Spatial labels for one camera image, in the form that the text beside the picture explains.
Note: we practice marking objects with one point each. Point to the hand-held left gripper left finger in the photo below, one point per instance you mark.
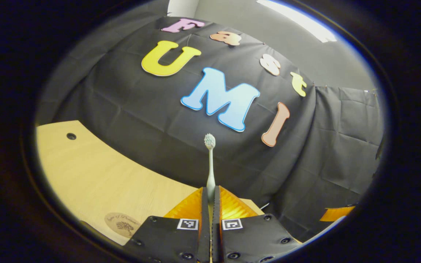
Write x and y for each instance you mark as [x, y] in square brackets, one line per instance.
[205, 233]

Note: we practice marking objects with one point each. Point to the black backdrop cloth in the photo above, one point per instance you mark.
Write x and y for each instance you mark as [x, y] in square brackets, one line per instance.
[130, 109]

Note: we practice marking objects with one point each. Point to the wooden desktop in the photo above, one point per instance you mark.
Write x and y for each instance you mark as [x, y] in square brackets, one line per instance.
[93, 175]

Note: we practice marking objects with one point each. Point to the pale green toothbrush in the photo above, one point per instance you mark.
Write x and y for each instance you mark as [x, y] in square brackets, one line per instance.
[210, 171]

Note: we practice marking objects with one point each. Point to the round wooden coaster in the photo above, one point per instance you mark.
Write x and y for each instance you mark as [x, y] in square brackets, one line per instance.
[121, 224]

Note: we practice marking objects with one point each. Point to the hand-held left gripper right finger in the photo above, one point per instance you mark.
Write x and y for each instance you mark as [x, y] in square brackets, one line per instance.
[216, 233]

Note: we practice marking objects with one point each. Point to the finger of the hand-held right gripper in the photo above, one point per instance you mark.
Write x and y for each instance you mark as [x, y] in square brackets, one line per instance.
[336, 213]

